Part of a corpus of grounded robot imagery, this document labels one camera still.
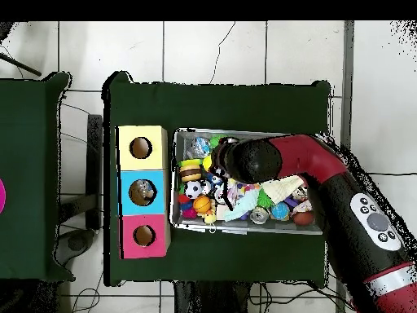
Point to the black floor stand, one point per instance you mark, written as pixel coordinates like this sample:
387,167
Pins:
94,169

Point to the black tripod leg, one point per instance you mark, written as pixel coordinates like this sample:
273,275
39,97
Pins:
19,65

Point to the dark green tablecloth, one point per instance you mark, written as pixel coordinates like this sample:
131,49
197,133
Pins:
163,104

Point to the wooden box with three holes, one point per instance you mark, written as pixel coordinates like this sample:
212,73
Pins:
158,182

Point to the yellow ball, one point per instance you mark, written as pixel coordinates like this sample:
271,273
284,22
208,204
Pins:
207,163

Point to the shallow clear mesh bin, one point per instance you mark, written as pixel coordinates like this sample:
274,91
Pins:
195,227

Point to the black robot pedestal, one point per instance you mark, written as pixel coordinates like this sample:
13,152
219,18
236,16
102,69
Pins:
215,300

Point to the green spiky ball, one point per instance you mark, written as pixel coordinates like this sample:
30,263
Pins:
264,198

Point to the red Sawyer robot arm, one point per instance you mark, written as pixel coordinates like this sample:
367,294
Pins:
306,156

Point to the dark green side table cloth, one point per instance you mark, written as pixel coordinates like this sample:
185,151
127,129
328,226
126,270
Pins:
39,195

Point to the yellow duck toy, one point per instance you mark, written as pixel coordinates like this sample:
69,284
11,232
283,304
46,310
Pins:
210,218

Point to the small orange basketball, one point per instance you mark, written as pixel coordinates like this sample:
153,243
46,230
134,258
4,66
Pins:
202,205

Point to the wooden burger toy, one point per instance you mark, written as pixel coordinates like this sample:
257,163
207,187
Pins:
190,171

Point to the cream cloth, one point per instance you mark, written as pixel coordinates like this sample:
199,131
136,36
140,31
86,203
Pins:
283,189

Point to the small soccer ball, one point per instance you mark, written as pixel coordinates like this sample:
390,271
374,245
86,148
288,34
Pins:
193,190

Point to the red-brown ball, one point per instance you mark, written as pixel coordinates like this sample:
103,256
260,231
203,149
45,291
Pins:
303,218

